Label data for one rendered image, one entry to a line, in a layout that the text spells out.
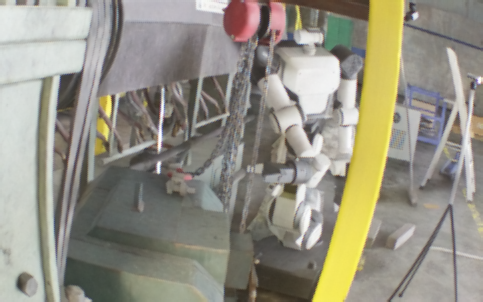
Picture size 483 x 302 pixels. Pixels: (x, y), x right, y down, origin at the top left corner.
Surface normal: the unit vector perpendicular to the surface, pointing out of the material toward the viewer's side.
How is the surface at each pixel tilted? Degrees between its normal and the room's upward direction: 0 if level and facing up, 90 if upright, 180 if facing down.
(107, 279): 90
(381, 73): 90
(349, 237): 90
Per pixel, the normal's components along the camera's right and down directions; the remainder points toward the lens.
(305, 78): 0.30, 0.46
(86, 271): 0.03, 0.22
